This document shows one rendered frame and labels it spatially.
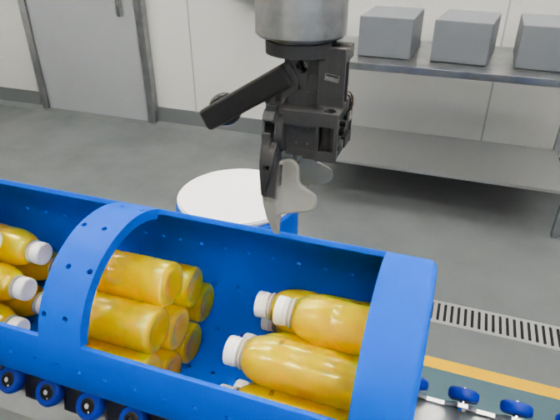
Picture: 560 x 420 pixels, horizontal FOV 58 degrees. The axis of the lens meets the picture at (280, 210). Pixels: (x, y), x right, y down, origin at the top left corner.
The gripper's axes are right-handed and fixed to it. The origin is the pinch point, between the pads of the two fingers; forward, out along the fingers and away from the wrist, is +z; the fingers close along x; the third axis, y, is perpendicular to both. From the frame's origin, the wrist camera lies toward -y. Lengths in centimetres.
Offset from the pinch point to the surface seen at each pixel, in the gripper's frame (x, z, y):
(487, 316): 152, 127, 49
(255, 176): 56, 25, -26
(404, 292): -3.3, 5.8, 15.9
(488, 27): 246, 17, 28
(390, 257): 3.3, 6.0, 13.3
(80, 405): -11.3, 32.6, -27.3
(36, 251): 3.3, 18.3, -44.4
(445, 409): 9.3, 36.1, 24.4
